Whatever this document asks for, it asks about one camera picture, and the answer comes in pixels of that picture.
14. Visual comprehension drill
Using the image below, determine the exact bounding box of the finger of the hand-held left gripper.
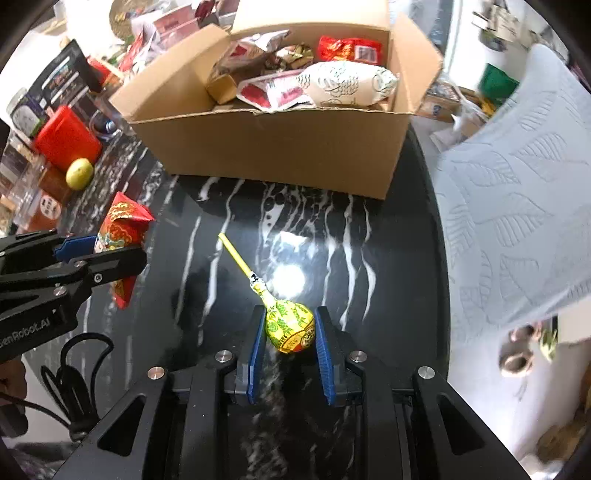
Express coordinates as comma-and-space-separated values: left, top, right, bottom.
0, 232, 100, 273
0, 246, 147, 301

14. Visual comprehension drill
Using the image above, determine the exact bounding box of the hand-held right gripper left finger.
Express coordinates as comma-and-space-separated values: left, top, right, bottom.
76, 305, 269, 480

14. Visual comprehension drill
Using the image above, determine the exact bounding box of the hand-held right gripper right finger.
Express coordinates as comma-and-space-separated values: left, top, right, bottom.
314, 305, 529, 480

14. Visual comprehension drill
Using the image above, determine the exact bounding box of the yellow lollipop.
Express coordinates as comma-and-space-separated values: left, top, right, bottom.
218, 232, 317, 355

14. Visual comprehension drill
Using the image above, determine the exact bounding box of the red figure-print snack packet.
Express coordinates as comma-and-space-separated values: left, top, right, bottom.
95, 191, 155, 309

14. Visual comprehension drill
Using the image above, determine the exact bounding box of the pink white packet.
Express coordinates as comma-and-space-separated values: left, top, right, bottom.
236, 69, 315, 112

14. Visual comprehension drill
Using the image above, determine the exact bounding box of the white line-drawing bread packet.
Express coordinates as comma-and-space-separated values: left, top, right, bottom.
295, 62, 399, 108

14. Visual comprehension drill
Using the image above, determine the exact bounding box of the green gold snack packet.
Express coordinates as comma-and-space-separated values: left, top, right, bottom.
277, 43, 315, 70

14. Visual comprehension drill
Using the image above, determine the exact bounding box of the person's left hand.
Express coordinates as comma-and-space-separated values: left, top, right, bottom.
0, 359, 28, 403

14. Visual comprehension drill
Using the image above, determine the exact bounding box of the yellow lemon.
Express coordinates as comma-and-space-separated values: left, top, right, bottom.
65, 158, 94, 190

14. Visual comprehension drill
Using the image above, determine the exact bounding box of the red plastic box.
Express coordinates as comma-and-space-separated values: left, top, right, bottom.
34, 105, 102, 171

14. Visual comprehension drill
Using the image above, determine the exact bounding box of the clear plastic bottle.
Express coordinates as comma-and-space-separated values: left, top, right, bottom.
90, 108, 123, 139

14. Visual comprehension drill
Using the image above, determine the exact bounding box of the black printed box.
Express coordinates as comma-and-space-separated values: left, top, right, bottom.
7, 39, 100, 139

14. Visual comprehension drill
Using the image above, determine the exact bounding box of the pink shoe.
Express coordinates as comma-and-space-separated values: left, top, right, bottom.
500, 344, 536, 374
508, 323, 543, 343

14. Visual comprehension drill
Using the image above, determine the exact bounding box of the green slipper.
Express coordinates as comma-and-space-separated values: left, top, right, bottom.
538, 330, 559, 361

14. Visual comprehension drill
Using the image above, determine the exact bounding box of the round woven mat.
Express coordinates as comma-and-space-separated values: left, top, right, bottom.
108, 0, 144, 38

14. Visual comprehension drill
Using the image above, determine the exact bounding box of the grey leaf-pattern covered chair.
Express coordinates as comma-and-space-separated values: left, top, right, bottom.
434, 44, 591, 344

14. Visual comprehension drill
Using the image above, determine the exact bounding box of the brown crumpled bag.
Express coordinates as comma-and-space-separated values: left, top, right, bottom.
538, 425, 583, 462

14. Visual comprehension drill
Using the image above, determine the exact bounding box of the cardboard box of jars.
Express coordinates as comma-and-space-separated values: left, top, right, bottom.
418, 83, 462, 123

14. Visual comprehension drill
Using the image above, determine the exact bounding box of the green bag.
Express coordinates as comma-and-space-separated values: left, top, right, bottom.
479, 64, 520, 100

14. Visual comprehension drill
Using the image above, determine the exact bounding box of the black cable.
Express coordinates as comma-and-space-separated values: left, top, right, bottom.
41, 332, 116, 439

